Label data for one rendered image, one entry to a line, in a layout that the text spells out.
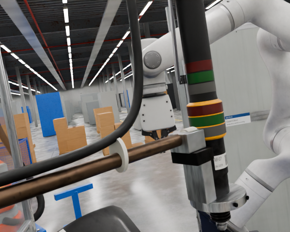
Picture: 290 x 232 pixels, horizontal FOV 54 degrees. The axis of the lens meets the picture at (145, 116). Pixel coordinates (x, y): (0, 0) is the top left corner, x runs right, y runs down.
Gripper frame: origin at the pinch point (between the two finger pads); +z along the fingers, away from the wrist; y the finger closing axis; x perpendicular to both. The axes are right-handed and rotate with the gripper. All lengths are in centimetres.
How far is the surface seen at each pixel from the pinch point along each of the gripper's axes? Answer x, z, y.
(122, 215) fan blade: 40.0, 2.3, 13.0
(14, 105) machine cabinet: -939, -46, 363
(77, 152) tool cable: 61, -12, 15
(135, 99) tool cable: 56, -16, 9
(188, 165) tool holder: 52, -7, 4
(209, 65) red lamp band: 52, -18, 0
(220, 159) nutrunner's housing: 52, -7, 0
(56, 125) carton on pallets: -847, 41, 213
